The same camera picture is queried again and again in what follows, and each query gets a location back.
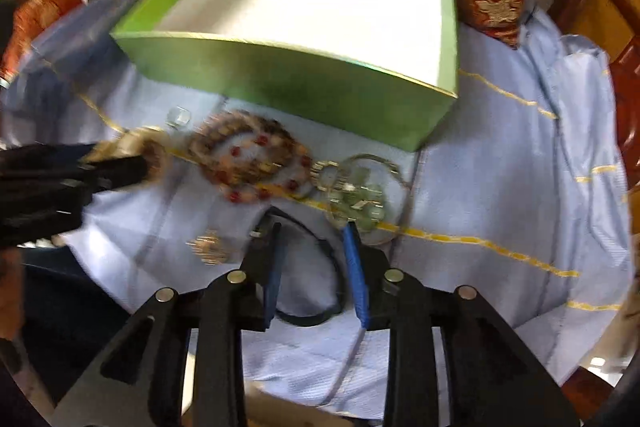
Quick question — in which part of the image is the jade green pendant charm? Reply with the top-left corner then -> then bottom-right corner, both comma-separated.
328,180 -> 386,233

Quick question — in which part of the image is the brown wooden bead bracelet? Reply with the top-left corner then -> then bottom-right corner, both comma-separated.
186,109 -> 312,203

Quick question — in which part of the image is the silver bangle bracelet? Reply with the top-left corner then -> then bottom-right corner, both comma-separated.
324,152 -> 414,245

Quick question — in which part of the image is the silver ring with stone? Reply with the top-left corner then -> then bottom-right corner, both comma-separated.
165,105 -> 193,131

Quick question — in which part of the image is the green cardboard box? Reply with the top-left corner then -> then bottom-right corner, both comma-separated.
112,0 -> 458,152

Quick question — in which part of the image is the light blue striped cloth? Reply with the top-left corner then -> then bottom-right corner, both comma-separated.
1,0 -> 634,426

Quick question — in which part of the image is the gold ornament brooch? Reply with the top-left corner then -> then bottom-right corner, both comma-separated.
186,230 -> 229,265

